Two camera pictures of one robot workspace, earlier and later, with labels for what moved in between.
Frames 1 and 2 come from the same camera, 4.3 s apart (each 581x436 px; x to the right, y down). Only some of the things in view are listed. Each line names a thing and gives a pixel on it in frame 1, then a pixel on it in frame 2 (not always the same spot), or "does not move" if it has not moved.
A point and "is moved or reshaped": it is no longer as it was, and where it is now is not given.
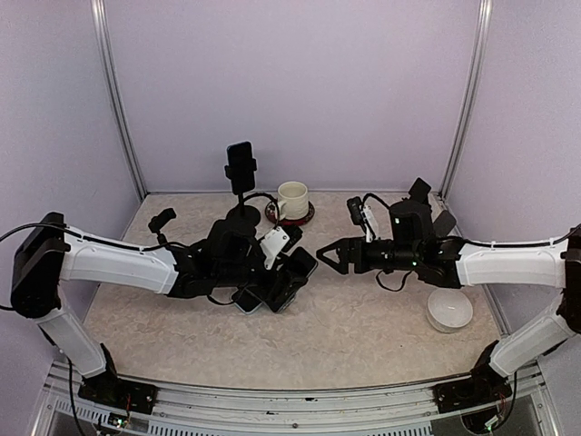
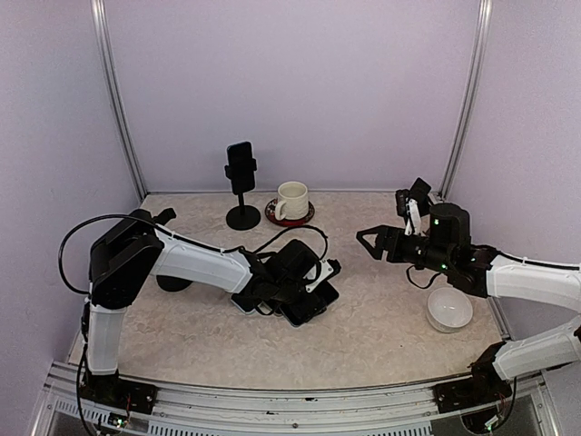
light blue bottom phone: [247, 302] does not move
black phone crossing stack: [300, 262] is moved or reshaped
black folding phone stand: [419, 191] does not move
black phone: [241, 167] does not move
